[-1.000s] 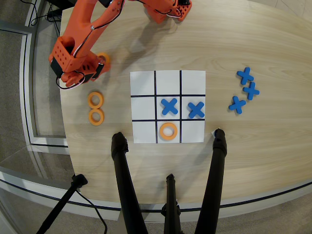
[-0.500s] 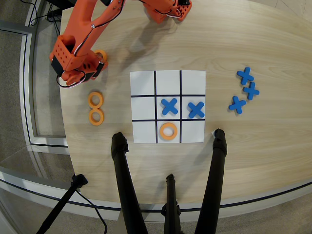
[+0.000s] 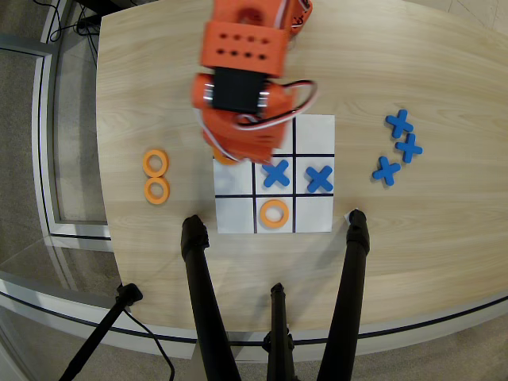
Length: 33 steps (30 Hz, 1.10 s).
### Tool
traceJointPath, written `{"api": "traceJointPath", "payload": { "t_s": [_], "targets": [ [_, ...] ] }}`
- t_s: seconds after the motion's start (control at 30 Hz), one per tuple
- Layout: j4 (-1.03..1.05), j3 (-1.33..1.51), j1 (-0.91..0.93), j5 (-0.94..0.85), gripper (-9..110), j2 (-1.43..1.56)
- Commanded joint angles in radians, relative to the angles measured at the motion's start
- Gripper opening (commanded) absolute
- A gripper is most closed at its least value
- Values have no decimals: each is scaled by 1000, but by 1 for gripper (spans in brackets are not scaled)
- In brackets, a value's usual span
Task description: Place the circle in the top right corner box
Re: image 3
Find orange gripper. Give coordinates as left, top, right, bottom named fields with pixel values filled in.
left=202, top=107, right=290, bottom=165

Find black floor cable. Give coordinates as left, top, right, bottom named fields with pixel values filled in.
left=121, top=308, right=176, bottom=381

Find orange foam ring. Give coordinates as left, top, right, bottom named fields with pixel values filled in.
left=213, top=148, right=240, bottom=166
left=260, top=198, right=291, bottom=229
left=142, top=148, right=171, bottom=179
left=143, top=176, right=171, bottom=206

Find black tangled cables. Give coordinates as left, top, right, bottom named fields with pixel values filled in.
left=46, top=0, right=101, bottom=45

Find grey metal floor frame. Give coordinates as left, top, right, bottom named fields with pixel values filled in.
left=0, top=33, right=113, bottom=244

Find white tic-tac-toe paper board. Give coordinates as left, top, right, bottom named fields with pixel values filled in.
left=213, top=114, right=337, bottom=234

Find short black tripod leg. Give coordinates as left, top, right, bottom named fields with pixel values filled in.
left=261, top=282, right=297, bottom=381

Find blue foam cross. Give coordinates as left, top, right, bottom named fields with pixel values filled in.
left=304, top=164, right=334, bottom=194
left=371, top=156, right=402, bottom=187
left=394, top=133, right=424, bottom=164
left=384, top=109, right=415, bottom=139
left=261, top=159, right=291, bottom=188

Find thin black stand leg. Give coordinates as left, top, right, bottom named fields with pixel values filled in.
left=58, top=283, right=144, bottom=381

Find thick black tripod leg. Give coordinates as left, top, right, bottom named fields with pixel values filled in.
left=315, top=209, right=372, bottom=381
left=180, top=214, right=243, bottom=381

